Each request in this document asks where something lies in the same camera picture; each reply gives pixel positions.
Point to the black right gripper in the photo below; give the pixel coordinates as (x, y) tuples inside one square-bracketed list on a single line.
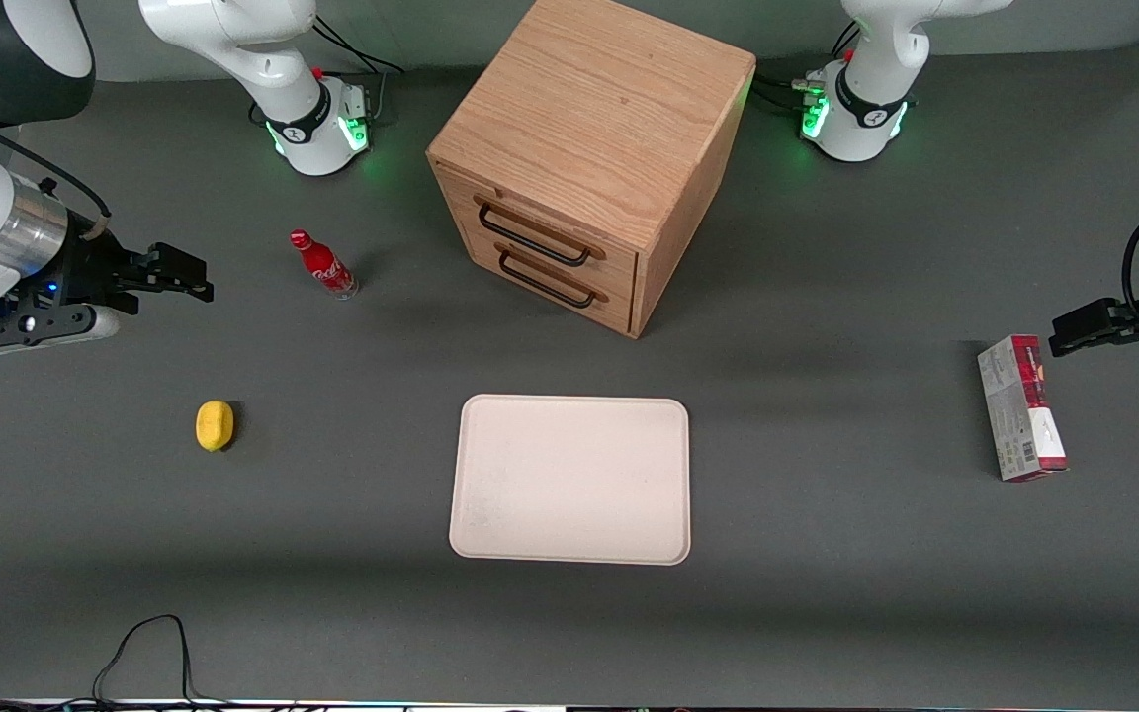
[(88, 265)]

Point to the red coke bottle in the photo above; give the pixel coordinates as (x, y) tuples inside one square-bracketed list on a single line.
[(325, 267)]

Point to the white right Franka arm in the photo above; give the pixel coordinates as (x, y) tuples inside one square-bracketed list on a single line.
[(263, 59)]

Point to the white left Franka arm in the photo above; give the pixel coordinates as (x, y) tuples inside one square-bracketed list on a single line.
[(871, 89)]

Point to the beige plastic tray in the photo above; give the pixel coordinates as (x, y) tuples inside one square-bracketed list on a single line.
[(569, 480)]

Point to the grey and red carton box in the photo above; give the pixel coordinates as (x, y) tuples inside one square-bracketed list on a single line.
[(1019, 407)]

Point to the yellow lemon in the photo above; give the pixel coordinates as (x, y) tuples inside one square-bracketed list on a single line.
[(215, 425)]

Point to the wooden two-drawer cabinet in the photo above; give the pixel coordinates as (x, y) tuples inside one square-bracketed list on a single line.
[(599, 129)]

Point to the grey right wrist camera bar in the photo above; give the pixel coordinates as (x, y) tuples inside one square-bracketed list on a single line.
[(36, 328)]

